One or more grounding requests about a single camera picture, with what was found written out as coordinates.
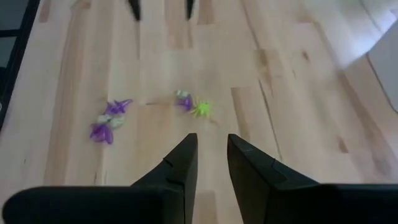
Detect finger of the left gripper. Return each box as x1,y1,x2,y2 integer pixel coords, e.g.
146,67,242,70
185,0,195,21
127,0,142,22

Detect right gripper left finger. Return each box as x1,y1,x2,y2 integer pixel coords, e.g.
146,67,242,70
2,133,199,224

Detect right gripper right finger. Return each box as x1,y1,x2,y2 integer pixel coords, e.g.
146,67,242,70
227,133,398,224

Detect green plastic spider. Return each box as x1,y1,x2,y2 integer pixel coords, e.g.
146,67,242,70
190,98,215,121

